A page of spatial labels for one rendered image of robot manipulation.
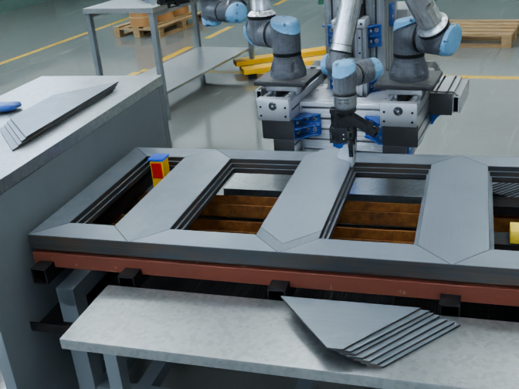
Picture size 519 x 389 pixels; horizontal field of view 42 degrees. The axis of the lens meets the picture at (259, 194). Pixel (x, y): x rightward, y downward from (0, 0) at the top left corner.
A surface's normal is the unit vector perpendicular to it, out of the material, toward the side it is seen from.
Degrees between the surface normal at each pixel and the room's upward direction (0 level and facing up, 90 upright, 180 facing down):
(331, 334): 0
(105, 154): 90
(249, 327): 0
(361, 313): 0
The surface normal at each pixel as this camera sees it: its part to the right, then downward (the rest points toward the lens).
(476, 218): -0.08, -0.91
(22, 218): 0.95, 0.04
